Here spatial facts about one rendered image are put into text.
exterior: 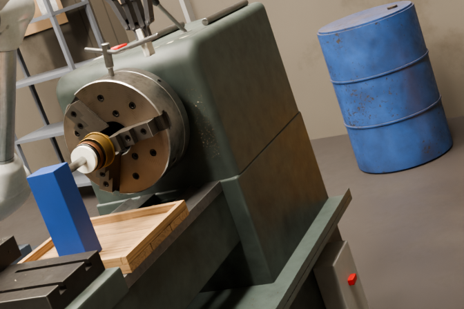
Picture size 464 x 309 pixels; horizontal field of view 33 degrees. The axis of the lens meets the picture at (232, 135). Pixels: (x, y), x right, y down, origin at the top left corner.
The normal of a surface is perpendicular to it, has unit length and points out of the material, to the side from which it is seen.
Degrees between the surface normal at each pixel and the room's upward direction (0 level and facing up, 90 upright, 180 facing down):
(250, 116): 90
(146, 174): 90
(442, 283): 0
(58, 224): 90
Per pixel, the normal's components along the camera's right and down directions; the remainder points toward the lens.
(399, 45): 0.35, 0.10
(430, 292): -0.32, -0.92
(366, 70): -0.37, 0.33
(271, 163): 0.87, -0.20
